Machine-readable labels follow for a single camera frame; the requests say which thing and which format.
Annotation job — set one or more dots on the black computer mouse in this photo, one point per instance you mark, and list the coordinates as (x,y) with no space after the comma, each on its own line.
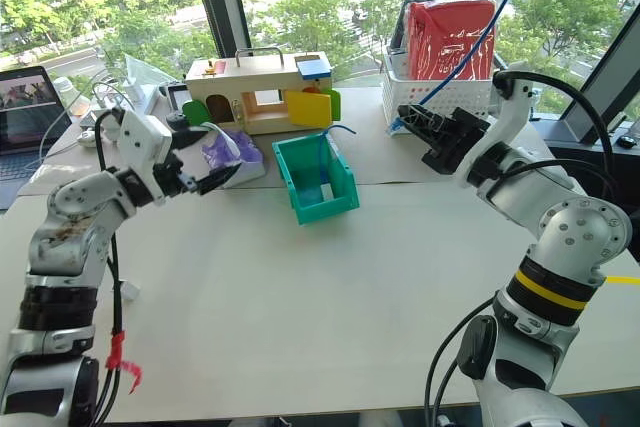
(627,141)

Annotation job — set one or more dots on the open laptop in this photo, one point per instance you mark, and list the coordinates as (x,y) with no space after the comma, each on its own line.
(25,107)

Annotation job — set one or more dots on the purple plastic bag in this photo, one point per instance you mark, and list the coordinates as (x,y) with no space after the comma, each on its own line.
(225,152)

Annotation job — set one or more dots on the black framed tablet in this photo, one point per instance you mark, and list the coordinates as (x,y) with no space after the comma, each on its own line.
(178,96)

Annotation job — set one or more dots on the dark slanted window frame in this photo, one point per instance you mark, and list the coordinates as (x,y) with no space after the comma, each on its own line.
(600,87)

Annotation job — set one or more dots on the wooden box with coloured doors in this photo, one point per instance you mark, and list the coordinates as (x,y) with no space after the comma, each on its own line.
(260,79)

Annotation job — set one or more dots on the black round knob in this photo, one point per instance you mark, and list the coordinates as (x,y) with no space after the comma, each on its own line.
(176,120)

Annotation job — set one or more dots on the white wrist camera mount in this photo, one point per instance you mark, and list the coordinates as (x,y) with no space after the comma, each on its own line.
(145,139)
(512,107)

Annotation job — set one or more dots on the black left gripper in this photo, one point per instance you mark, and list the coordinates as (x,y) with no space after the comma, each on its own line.
(169,177)

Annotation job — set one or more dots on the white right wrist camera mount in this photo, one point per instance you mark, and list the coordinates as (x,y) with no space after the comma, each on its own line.
(512,107)

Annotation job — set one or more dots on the small white mouse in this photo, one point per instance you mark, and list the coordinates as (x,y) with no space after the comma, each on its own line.
(87,137)

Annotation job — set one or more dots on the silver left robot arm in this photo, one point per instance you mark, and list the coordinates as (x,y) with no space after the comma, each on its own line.
(70,227)

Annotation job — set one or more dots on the clear bottle with white cap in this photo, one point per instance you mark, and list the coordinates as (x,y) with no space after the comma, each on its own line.
(75,102)

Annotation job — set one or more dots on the red plastic bag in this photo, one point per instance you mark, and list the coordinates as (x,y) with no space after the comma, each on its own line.
(450,32)

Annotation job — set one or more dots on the small white coupler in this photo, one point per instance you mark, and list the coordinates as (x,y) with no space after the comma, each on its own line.
(131,291)

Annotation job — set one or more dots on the yellow tape strip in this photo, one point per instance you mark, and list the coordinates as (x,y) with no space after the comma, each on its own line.
(622,280)

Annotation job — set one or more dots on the green plastic bin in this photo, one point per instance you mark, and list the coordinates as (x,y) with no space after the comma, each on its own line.
(312,212)

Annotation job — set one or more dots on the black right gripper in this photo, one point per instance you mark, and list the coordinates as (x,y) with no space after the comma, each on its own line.
(457,139)

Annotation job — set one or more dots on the white perforated plastic basket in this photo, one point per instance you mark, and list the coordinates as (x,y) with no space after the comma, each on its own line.
(450,97)

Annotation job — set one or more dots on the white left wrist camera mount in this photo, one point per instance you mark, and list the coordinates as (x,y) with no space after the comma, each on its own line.
(145,139)

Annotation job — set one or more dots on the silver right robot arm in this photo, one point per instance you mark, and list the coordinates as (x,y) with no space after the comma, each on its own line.
(580,232)

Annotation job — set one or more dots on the clear plastic bag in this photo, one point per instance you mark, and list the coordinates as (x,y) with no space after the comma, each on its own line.
(137,69)

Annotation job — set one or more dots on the black pouch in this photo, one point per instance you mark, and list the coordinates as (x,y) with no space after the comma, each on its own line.
(398,39)

